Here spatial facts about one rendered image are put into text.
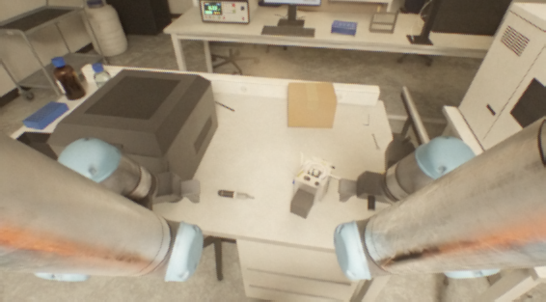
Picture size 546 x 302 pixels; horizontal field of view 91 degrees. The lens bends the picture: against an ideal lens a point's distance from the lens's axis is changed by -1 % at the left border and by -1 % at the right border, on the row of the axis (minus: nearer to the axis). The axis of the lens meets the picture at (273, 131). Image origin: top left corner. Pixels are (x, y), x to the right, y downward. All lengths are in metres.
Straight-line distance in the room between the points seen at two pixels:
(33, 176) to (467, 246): 0.28
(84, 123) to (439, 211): 1.01
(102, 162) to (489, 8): 2.82
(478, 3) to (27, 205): 2.85
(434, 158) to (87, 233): 0.41
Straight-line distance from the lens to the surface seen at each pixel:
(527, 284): 1.35
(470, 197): 0.22
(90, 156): 0.47
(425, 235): 0.26
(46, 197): 0.22
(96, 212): 0.25
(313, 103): 1.26
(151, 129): 0.94
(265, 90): 1.52
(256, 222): 0.99
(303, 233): 0.98
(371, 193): 0.59
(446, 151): 0.46
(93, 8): 4.75
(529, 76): 1.37
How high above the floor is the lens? 1.75
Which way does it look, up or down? 40 degrees down
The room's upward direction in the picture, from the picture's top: straight up
